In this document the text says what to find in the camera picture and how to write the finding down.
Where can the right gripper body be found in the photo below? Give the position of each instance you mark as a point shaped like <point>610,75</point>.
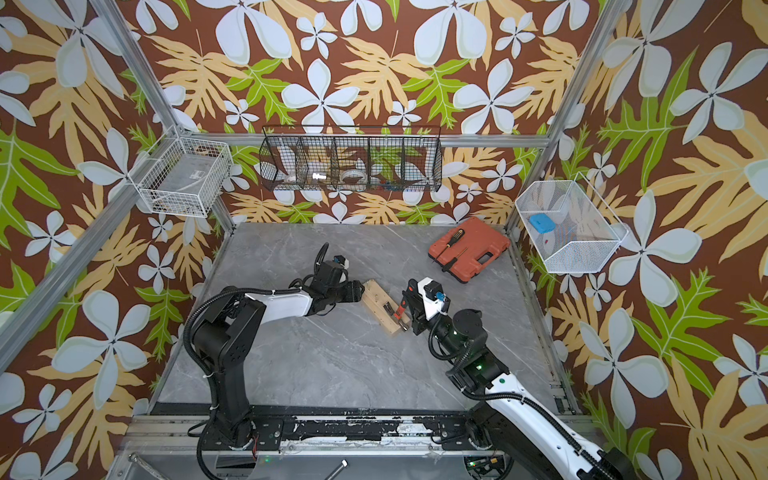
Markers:
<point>422,325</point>

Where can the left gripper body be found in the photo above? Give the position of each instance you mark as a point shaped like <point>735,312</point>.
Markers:
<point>332,296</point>

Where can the red black claw hammer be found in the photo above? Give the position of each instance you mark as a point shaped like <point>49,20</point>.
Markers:
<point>396,315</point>

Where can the wooden block with nails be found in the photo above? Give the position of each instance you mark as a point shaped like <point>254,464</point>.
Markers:
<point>374,299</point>

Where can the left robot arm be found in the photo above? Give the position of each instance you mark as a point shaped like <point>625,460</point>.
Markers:
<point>220,334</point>

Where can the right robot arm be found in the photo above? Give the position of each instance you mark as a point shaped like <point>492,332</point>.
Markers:
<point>506,417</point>

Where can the red plastic tool case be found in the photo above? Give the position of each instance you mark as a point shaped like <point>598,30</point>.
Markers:
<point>481,245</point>

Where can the yellow black screwdriver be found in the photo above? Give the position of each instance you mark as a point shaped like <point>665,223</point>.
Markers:
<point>455,237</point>

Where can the blue object in basket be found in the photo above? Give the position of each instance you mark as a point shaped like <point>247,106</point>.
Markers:
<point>542,223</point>

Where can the white mesh basket right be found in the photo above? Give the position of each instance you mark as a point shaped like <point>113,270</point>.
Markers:
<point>588,232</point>

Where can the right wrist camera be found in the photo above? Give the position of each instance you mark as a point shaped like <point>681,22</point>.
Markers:
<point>435,302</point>

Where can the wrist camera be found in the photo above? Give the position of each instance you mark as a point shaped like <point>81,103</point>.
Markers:
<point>340,263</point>
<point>435,302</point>

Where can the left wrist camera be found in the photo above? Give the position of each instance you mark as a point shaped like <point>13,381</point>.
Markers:
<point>340,263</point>

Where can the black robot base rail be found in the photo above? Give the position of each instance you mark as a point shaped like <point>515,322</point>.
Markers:
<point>295,430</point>

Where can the black wire basket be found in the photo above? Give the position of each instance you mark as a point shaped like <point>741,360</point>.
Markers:
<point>350,157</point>

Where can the white wire basket left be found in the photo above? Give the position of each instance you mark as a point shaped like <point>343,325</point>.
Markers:
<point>182,174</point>

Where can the aluminium frame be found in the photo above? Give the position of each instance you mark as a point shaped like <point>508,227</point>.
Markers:
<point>161,106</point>

